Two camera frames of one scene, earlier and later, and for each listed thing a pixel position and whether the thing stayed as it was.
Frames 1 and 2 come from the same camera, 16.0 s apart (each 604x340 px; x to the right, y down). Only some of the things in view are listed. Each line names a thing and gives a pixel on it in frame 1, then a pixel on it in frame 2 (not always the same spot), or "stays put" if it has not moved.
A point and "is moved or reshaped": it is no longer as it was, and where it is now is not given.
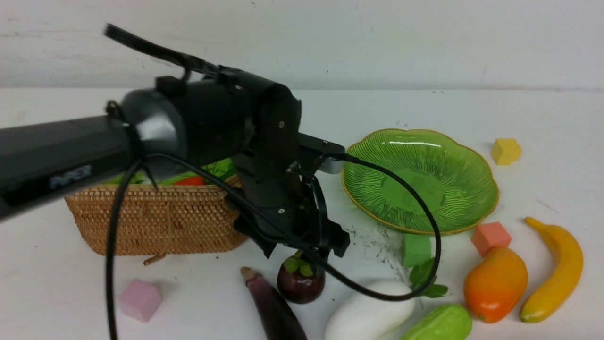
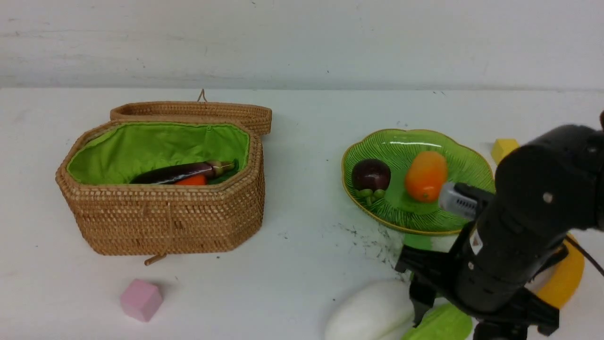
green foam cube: (417, 248) stays put
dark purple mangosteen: (300, 280) → (370, 178)
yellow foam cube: (505, 151) stays put
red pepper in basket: (193, 180) stays put
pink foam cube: (140, 301) stays put
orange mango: (494, 284) is moved or reshaped
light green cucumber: (448, 322) stays put
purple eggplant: (279, 321) → (168, 174)
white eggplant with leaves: (353, 317) stays put
